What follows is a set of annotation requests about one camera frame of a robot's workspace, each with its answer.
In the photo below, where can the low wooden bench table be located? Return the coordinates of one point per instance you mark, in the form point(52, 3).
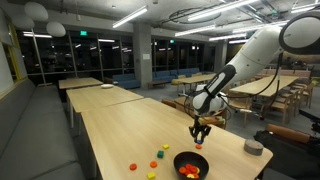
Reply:
point(156, 83)

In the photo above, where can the small green exit sign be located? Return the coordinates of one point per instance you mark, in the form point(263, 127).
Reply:
point(171, 41)

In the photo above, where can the grey bench sofa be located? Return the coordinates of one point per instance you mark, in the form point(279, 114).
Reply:
point(36, 140)

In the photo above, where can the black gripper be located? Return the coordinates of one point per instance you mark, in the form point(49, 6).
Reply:
point(200, 124)

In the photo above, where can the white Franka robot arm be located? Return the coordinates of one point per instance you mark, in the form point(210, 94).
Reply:
point(256, 53)

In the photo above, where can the brown leather cushion roll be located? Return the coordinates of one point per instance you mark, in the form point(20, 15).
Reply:
point(287, 133)

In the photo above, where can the yellow cube block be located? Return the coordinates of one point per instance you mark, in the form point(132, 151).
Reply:
point(151, 175)
point(165, 146)

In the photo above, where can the blue round block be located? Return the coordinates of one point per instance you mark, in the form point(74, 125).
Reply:
point(199, 142)

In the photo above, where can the black bowl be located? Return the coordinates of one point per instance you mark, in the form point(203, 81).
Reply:
point(181, 158)

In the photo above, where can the green cube block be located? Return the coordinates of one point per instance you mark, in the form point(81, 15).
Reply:
point(160, 154)

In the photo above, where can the light wooden chair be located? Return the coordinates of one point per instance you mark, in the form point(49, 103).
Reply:
point(240, 101)
point(283, 108)
point(306, 95)

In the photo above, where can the white plate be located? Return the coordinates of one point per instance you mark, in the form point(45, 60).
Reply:
point(106, 86)

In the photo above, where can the grey fabric cylinder speaker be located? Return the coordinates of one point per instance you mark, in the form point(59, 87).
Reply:
point(253, 147)

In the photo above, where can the yellow block piece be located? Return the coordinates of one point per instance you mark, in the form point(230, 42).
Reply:
point(190, 175)

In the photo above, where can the yellow round stool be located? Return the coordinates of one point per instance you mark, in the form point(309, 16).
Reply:
point(175, 81)

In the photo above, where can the light wooden table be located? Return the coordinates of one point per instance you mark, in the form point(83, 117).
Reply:
point(78, 82)
point(100, 97)

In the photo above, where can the concrete column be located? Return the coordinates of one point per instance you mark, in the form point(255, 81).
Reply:
point(142, 50)

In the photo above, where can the orange round block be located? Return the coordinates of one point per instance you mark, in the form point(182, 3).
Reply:
point(194, 169)
point(133, 166)
point(153, 164)
point(189, 166)
point(182, 170)
point(198, 146)

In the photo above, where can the paper sign on column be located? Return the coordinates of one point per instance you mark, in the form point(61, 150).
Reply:
point(146, 56)

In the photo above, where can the long wooden table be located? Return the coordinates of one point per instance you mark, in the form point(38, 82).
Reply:
point(266, 85)
point(191, 80)

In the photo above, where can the black tripod equipment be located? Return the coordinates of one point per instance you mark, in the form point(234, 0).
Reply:
point(310, 116)

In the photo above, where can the blue sofa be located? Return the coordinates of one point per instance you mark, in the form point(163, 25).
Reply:
point(126, 81)
point(165, 75)
point(188, 71)

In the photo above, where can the wrist camera on tan mount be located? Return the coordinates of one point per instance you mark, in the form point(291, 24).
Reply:
point(210, 120)

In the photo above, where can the yellow window frame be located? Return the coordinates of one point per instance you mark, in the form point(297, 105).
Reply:
point(15, 56)

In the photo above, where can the white round pendant lamp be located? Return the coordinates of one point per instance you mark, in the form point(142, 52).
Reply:
point(55, 29)
point(36, 10)
point(22, 21)

